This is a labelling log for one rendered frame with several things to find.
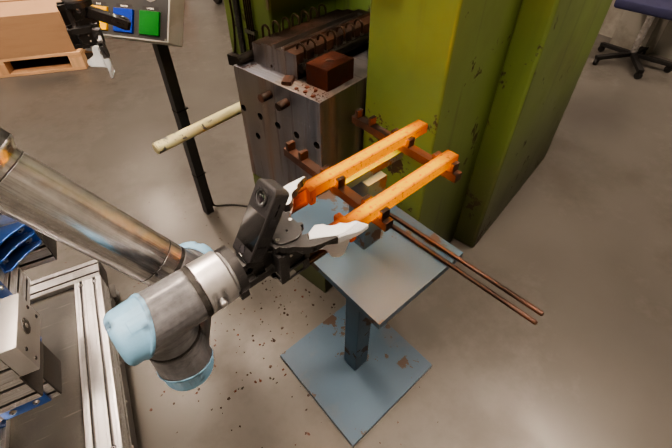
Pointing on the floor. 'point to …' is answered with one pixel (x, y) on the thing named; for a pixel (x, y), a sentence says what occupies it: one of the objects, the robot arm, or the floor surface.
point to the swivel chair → (653, 5)
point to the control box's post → (182, 123)
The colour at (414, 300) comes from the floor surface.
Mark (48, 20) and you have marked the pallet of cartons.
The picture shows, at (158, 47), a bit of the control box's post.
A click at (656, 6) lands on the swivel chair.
